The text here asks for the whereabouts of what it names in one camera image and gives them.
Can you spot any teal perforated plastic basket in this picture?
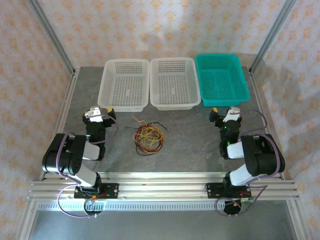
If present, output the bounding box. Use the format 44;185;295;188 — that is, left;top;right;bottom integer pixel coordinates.
194;53;251;108

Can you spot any white perforated plastic basket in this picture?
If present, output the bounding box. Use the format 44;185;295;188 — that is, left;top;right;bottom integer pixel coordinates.
96;58;150;113
149;57;202;111

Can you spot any orange patterned backdrop cloth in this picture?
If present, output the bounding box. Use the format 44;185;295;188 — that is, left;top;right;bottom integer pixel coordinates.
0;0;320;240

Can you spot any grey metal sheet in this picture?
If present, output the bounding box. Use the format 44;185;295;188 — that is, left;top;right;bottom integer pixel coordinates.
24;201;301;240

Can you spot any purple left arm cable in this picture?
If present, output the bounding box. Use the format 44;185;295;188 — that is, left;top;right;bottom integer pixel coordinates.
56;113;120;219

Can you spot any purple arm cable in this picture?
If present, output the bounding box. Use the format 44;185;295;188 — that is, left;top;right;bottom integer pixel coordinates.
216;108;282;218
56;113;120;219

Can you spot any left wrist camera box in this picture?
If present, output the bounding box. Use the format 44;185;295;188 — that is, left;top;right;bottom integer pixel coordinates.
84;105;104;123

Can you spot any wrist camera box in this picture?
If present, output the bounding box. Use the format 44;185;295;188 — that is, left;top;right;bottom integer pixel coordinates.
223;106;240;123
84;105;104;123

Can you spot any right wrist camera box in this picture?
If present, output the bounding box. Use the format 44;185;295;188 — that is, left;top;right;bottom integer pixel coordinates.
223;106;240;123

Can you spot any aluminium table side rail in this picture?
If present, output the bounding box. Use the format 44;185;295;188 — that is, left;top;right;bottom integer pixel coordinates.
41;72;80;181
247;67;286;180

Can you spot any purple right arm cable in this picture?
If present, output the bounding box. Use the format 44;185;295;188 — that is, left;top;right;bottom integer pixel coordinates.
216;108;282;218

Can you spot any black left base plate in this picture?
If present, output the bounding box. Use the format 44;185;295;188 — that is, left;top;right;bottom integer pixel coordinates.
73;183;120;200

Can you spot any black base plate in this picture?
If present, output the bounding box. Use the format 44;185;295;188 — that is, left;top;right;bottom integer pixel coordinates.
73;183;120;200
204;183;252;200

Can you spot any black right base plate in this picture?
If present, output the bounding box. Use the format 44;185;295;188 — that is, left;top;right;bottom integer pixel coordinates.
204;183;252;200

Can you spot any aluminium rail beam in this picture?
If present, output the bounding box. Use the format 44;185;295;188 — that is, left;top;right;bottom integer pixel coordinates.
26;171;301;202

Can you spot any aluminium frame post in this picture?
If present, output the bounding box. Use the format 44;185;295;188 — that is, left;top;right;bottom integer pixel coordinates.
26;0;77;76
248;0;298;75

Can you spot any slotted grey cable duct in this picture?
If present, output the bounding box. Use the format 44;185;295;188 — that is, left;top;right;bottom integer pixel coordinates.
37;201;251;212

